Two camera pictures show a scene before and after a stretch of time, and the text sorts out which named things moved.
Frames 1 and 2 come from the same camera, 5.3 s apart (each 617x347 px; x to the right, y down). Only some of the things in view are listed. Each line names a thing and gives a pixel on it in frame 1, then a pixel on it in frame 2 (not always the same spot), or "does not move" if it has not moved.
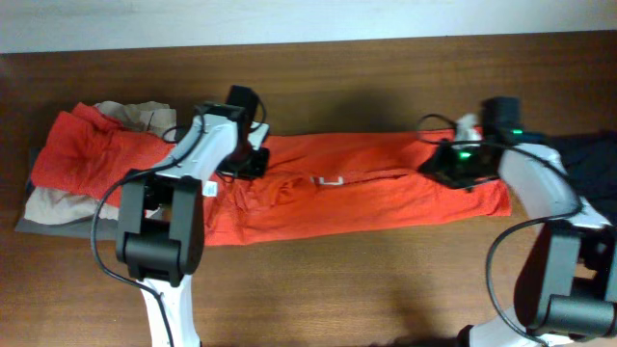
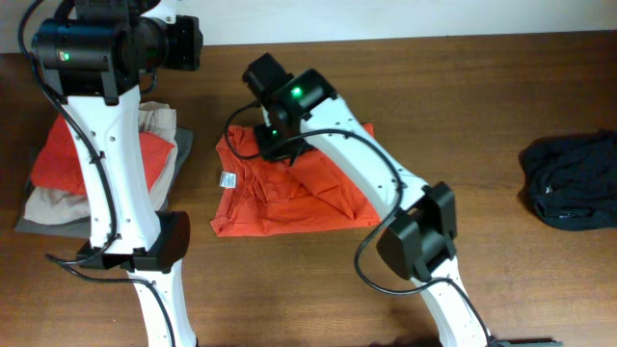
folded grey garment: (105, 229) does not move
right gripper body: (453, 165) -> (281, 141)
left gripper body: (247, 163) -> (183, 45)
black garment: (589, 160) does not move
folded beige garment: (44, 207) does not move
